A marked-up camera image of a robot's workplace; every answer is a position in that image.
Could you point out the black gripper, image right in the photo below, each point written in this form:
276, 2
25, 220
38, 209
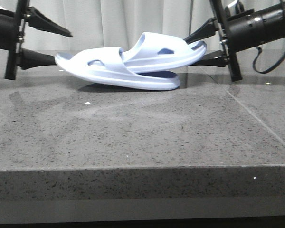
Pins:
245, 31

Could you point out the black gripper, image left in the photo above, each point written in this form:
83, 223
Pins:
12, 26

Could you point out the light blue slipper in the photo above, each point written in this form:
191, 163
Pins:
105, 66
156, 52

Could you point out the pale green curtain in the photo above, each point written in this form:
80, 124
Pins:
114, 23

